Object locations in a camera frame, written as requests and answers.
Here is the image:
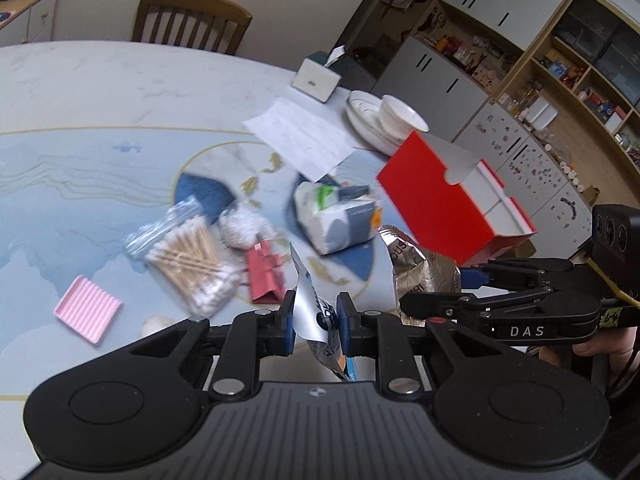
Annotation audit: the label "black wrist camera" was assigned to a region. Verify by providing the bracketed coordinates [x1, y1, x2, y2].
[591, 204, 640, 263]

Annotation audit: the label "wooden wall shelving unit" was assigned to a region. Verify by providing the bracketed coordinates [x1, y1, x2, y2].
[409, 0, 640, 201]

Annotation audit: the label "wet wipes plastic pack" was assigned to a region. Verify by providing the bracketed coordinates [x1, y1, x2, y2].
[293, 182, 383, 256]

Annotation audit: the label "white lower cabinets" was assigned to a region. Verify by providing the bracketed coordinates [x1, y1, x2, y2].
[372, 38, 591, 258]

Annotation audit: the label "white stacked plates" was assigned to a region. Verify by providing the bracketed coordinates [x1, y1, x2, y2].
[346, 90, 409, 157]

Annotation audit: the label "white plush toy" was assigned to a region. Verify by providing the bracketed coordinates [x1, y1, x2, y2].
[141, 315, 176, 338]

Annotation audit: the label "silver blue snack sachet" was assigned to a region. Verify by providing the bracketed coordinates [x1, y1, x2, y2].
[290, 245, 350, 382]

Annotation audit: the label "white sideboard cabinet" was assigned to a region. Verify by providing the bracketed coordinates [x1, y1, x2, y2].
[0, 0, 58, 48]

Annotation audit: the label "white plastic bag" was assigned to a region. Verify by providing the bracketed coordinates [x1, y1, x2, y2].
[217, 203, 278, 250]

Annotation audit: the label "green white tissue box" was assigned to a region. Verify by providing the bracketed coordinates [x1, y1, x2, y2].
[291, 46, 346, 103]

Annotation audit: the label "white ceramic bowl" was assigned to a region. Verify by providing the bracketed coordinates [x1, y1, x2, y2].
[378, 94, 430, 140]

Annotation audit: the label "red white cardboard box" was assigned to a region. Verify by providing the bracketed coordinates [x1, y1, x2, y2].
[378, 131, 536, 266]

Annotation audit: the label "white paper sheet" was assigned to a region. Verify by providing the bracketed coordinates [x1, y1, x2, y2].
[244, 98, 355, 182]

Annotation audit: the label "silver foil coffee bag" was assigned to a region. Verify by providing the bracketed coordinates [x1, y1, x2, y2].
[378, 224, 461, 300]

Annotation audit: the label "brown wooden chair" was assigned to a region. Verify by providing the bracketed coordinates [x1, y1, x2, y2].
[131, 0, 253, 55]

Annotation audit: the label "pink ribbed soap tray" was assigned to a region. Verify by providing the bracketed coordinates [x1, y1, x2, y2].
[53, 275, 122, 344]

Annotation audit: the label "cotton swabs clear bag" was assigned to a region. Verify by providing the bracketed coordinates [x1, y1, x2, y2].
[125, 196, 242, 318]

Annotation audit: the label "person right hand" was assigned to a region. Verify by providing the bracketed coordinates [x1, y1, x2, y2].
[539, 328, 640, 376]

